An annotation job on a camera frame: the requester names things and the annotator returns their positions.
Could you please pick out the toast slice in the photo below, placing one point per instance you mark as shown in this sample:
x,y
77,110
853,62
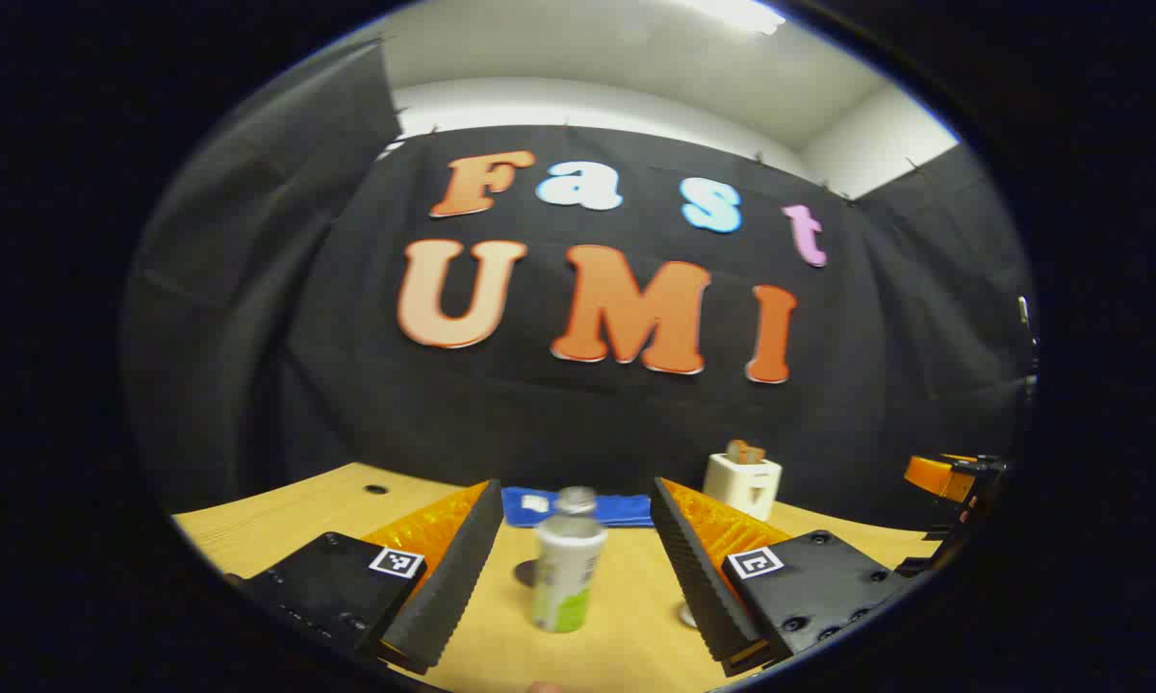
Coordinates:
x,y
757,453
736,450

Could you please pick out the blue folded towel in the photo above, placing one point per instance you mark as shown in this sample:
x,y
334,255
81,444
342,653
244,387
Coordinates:
x,y
616,508

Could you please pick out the dark round coaster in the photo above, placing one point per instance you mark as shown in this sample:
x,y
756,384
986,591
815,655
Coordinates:
x,y
524,575

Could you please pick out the white green label water bottle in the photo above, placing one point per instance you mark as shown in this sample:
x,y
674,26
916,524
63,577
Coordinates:
x,y
568,568

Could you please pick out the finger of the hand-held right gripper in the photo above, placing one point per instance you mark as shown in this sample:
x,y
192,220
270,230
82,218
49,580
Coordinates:
x,y
936,474

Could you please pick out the black backdrop cloth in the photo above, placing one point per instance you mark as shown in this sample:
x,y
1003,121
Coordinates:
x,y
587,414

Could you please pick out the black metal stand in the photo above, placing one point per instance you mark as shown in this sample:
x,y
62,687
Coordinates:
x,y
1023,313

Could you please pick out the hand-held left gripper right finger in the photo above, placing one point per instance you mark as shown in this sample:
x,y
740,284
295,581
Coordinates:
x,y
698,577

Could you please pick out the white saucer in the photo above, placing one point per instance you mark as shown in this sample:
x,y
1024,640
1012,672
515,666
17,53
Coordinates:
x,y
686,614

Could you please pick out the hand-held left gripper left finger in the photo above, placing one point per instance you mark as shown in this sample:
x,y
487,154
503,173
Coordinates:
x,y
452,577

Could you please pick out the cream toaster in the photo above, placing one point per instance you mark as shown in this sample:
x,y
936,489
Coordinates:
x,y
736,486

